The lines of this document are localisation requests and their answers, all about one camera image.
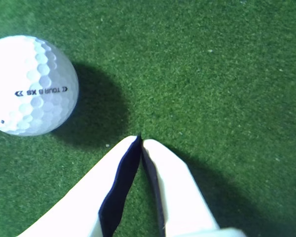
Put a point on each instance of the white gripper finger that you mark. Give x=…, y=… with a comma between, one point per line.
x=177, y=192
x=88, y=197

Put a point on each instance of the long green putting mat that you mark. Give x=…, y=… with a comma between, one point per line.
x=212, y=74

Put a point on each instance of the white golf ball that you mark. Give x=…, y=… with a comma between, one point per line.
x=32, y=86

